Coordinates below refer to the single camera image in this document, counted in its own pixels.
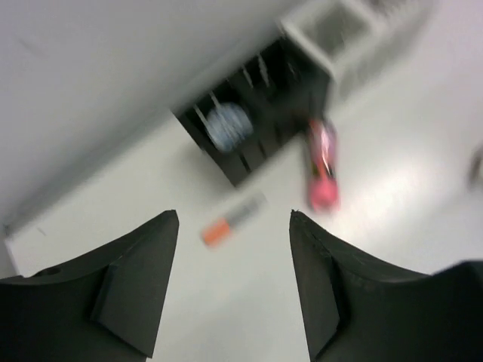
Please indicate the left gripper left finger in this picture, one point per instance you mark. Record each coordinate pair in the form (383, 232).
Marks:
(105, 305)

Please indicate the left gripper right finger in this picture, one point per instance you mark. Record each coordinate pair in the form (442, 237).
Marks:
(357, 307)

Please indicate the orange cap marker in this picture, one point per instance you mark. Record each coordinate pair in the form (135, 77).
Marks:
(225, 225)

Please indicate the blue cap glue stick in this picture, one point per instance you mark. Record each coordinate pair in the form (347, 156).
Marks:
(227, 125)

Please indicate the black slotted container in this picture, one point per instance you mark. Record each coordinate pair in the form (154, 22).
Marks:
(278, 88)

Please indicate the pink crayon tube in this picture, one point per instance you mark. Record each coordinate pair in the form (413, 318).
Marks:
(323, 189)

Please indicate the pink mini stapler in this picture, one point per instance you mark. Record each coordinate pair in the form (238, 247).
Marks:
(475, 169)

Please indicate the white slotted container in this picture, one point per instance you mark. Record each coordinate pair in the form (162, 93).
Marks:
(355, 41)

